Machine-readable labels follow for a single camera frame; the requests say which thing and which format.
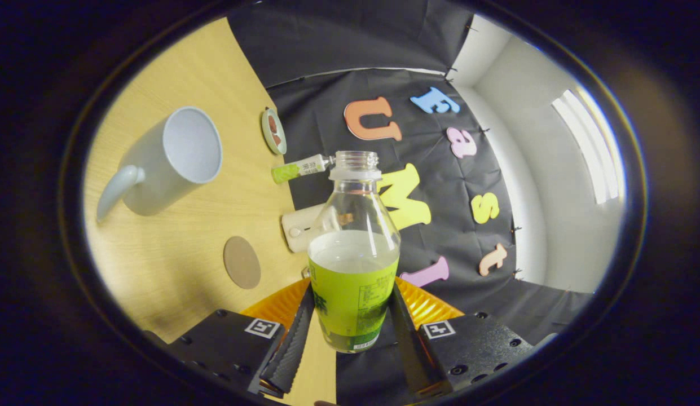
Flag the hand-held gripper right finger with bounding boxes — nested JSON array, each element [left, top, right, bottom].
[[390, 276, 559, 398]]

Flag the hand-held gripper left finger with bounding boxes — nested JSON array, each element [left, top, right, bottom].
[[141, 276, 316, 398]]

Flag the clear juice bottle green label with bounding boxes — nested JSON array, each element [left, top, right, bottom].
[[307, 151, 402, 354]]

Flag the round brown coaster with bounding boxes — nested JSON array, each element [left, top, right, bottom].
[[223, 236, 262, 290]]

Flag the white ceramic cup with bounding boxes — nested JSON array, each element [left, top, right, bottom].
[[96, 106, 223, 223]]

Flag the small capped white-green bottle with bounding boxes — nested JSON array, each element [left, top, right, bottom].
[[271, 155, 336, 185]]

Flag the white toaster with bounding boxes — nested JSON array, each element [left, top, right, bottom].
[[281, 203, 339, 253]]

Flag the light wooden table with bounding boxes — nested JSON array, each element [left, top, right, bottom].
[[82, 17, 339, 406]]

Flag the pale green plate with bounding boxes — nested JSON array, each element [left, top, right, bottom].
[[261, 107, 288, 156]]

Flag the ceiling light panel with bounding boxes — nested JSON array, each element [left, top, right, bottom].
[[552, 89, 621, 205]]

